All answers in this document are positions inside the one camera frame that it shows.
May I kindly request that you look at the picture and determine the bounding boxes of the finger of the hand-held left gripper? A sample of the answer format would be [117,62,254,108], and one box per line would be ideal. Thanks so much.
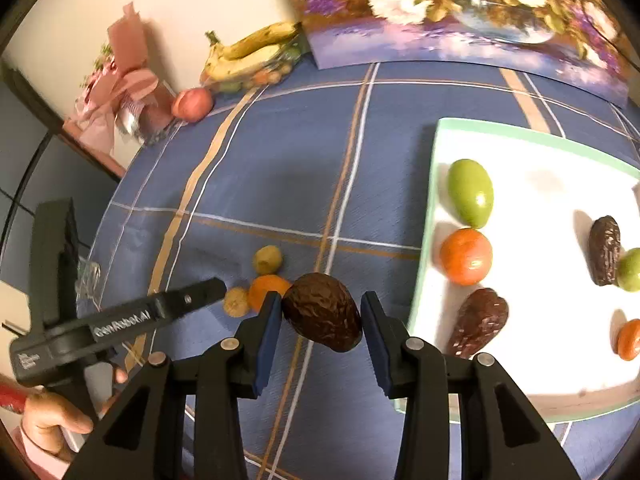
[30,199,81,329]
[90,278,227,347]

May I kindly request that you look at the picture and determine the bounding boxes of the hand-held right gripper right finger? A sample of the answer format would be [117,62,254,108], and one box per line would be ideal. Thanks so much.
[360,291,581,480]

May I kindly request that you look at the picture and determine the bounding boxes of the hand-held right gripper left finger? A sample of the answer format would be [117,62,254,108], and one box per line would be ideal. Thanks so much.
[62,291,283,480]

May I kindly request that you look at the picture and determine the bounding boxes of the orange tangerine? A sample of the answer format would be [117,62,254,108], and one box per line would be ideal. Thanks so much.
[439,228,493,286]
[247,274,292,313]
[616,318,640,362]

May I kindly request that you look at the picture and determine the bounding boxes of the dark brown avocado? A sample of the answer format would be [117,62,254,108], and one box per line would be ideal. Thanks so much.
[281,272,363,353]

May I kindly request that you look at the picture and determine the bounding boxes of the brown date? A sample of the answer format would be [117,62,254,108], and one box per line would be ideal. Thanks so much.
[588,215,622,287]
[446,287,510,360]

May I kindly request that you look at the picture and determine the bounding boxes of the white tray with green rim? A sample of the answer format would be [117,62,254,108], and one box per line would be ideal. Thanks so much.
[392,117,640,423]

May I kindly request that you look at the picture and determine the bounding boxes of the green oval fruit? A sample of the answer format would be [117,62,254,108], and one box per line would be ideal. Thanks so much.
[616,247,640,292]
[446,158,495,229]

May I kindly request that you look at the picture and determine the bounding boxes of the person's left hand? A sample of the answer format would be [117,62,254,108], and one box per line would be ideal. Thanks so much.
[22,367,128,461]

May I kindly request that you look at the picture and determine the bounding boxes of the clear plastic piece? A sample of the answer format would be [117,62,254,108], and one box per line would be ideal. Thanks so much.
[75,260,103,306]

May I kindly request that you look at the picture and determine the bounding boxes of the small yellow fruit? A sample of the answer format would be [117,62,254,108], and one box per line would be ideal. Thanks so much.
[223,287,250,318]

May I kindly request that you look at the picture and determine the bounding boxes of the small yellow-green fruit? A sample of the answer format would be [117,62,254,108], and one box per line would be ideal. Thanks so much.
[252,245,283,276]

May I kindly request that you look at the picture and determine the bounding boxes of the pink wrapped flower bouquet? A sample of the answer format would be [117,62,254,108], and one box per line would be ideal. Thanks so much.
[65,2,176,153]

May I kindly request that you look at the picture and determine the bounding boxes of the yellow banana bunch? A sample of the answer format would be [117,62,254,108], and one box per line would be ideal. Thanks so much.
[202,21,303,83]

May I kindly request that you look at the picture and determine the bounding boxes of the glass fruit bowl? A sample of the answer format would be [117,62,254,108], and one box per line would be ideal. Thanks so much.
[200,40,308,93]

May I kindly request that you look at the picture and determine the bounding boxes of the flower painting canvas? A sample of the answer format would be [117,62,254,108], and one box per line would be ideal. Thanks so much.
[272,0,631,108]

